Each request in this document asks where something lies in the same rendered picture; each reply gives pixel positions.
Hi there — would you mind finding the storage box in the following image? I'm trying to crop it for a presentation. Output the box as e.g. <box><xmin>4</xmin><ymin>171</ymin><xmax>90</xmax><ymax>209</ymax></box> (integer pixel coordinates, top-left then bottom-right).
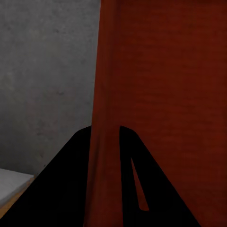
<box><xmin>83</xmin><ymin>0</ymin><xmax>227</xmax><ymax>227</ymax></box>

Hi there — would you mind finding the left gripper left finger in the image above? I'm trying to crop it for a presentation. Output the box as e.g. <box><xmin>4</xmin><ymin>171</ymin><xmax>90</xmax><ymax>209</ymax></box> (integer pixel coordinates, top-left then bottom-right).
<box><xmin>0</xmin><ymin>126</ymin><xmax>91</xmax><ymax>227</ymax></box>

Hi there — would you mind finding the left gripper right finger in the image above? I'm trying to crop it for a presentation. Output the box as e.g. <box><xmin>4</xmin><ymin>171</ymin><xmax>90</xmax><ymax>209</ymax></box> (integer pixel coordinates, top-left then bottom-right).
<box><xmin>119</xmin><ymin>126</ymin><xmax>201</xmax><ymax>227</ymax></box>

